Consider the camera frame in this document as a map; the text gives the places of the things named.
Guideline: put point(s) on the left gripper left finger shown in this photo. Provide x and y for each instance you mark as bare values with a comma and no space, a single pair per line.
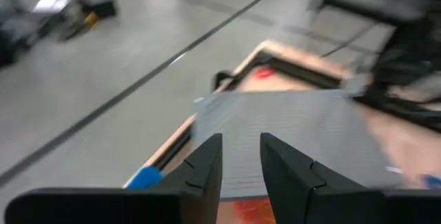
193,189

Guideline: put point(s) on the black frame clamp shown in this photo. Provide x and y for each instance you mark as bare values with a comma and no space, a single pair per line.
220,77

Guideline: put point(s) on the red coil wristband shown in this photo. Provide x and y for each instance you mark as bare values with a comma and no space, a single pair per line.
264,73

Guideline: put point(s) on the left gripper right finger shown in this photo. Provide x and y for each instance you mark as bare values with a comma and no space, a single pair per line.
299,193

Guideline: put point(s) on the grey perforated metal shelf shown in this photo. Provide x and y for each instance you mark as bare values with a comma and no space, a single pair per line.
293,131

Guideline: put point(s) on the orange plastic basket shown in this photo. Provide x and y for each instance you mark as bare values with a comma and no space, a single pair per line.
255,212

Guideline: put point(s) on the blue plastic basket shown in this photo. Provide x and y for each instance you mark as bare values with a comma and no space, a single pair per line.
144,179

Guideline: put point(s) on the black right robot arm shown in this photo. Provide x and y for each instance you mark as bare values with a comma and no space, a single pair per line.
406,72

